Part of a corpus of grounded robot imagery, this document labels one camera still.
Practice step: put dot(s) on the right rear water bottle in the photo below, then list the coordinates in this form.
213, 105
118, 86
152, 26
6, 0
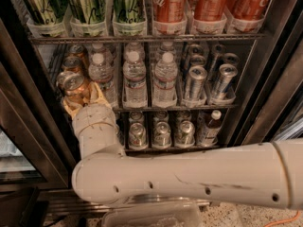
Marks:
163, 48

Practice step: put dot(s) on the right red cola can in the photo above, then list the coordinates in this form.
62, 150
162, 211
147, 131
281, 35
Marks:
249, 9

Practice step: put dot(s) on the left front water bottle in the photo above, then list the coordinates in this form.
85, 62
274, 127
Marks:
101, 70

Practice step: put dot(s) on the orange can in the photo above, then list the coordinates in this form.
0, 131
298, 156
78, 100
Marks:
80, 51
73, 64
76, 89

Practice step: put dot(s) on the middle green white can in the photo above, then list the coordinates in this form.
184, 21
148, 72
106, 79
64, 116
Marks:
161, 134

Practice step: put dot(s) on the middle red cola can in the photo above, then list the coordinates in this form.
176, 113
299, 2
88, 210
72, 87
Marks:
209, 10

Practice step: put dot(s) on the clear plastic bin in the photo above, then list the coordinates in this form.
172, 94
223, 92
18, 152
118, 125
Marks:
164, 214

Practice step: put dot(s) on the red cola can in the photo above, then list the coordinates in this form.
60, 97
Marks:
209, 10
249, 9
168, 11

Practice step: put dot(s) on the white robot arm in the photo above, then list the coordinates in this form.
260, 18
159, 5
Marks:
267, 174

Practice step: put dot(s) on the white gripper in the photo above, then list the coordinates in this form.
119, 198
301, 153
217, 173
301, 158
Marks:
94, 114

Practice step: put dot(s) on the right front water bottle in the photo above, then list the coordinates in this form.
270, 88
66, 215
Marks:
164, 80

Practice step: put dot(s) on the left green white can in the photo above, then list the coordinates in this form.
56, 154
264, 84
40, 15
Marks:
137, 136

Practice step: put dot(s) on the front right silver slim can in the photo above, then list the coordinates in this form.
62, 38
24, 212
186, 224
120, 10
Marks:
223, 81

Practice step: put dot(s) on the glass fridge door left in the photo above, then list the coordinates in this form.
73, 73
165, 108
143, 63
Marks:
32, 116

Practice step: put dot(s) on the silver slim can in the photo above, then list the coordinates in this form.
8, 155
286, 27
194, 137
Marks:
196, 60
223, 81
231, 58
195, 83

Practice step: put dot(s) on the middle front water bottle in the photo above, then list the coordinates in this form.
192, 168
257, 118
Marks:
135, 85

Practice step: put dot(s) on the middle right silver slim can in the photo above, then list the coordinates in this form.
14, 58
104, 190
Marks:
231, 58

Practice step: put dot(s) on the middle rear water bottle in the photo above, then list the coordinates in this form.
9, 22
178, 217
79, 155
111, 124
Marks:
138, 47

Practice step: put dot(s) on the brown drink bottle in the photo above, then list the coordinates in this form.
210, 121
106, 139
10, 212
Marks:
209, 129

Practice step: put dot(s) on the water bottle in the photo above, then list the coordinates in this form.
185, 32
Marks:
163, 48
101, 70
102, 49
164, 80
138, 47
135, 85

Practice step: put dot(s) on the middle left silver slim can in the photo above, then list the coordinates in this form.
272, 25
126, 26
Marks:
196, 60

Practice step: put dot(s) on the steel fridge cabinet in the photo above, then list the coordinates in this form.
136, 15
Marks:
269, 76

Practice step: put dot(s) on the left rear water bottle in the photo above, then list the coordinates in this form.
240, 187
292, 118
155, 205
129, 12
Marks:
102, 49

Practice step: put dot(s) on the front left silver slim can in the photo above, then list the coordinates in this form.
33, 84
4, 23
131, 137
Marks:
195, 83

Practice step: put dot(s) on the left red cola can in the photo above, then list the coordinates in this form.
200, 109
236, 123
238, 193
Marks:
168, 11

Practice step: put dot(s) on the right green white can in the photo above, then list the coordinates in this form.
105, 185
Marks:
185, 133

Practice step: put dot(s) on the green white can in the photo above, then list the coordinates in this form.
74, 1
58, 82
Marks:
161, 134
137, 136
185, 133

